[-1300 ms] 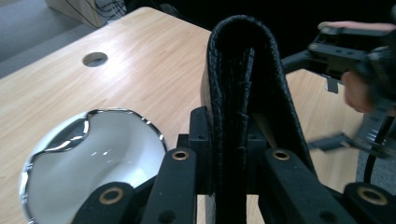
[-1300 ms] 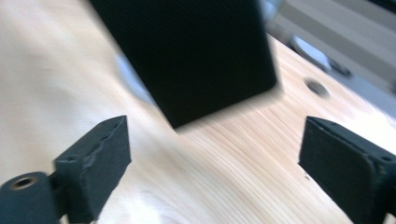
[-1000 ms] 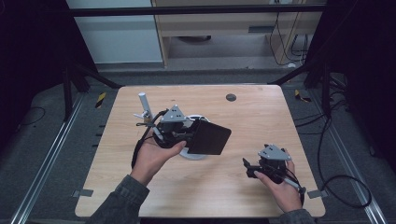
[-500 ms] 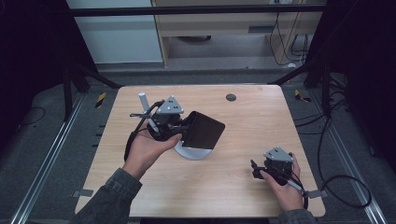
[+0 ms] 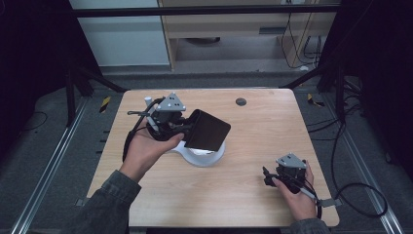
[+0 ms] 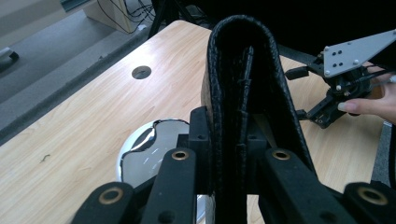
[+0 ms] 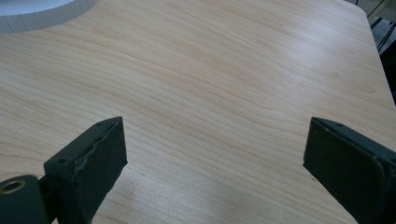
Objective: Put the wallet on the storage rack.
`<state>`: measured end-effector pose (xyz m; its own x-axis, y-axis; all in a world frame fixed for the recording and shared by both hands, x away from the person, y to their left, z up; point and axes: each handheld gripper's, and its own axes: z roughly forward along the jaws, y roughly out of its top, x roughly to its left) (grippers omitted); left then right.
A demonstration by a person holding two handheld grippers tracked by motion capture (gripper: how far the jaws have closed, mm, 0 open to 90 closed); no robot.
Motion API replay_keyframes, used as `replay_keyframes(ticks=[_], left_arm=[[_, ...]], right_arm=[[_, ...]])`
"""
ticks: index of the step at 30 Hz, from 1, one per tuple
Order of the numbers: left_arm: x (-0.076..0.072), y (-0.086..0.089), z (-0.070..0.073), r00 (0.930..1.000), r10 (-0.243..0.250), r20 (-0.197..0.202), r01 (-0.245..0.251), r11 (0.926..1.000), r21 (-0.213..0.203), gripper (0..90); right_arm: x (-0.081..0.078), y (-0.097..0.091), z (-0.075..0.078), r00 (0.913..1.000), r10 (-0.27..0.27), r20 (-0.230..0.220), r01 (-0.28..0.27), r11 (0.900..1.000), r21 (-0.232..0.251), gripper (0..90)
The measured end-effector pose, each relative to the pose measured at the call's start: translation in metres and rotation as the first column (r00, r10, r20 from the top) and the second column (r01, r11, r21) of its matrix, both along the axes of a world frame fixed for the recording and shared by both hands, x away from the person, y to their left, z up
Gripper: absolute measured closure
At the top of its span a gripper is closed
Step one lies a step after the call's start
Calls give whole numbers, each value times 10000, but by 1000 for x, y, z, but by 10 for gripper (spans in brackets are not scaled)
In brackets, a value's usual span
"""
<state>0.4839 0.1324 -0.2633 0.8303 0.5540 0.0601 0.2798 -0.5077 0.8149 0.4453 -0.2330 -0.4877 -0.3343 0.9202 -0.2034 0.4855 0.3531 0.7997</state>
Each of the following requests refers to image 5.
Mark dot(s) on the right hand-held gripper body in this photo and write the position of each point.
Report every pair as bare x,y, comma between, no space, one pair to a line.
290,169

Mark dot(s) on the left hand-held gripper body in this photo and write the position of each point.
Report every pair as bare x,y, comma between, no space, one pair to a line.
167,113

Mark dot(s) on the black square container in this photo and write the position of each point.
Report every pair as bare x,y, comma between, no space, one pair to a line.
207,131

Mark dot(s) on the white round bowl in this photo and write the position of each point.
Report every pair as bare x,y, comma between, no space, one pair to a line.
204,158

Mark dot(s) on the person's right hand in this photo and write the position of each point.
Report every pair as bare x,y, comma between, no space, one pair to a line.
302,204

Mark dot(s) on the person's left hand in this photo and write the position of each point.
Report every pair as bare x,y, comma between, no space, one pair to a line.
146,152

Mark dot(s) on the yellow black striped tape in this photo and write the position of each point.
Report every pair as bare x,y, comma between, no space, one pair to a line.
314,101
105,104

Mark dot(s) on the white cabinet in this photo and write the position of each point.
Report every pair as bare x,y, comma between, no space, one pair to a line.
123,39

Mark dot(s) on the black metal stand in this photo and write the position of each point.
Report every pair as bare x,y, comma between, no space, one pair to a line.
340,94
69,97

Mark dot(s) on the grey metal table bracket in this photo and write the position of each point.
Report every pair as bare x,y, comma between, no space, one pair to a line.
329,202
80,202

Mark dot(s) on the aluminium floor rail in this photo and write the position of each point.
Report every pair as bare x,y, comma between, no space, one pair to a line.
367,175
45,178

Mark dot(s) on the black horizontal frame bar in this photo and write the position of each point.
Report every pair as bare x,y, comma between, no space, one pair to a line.
195,10

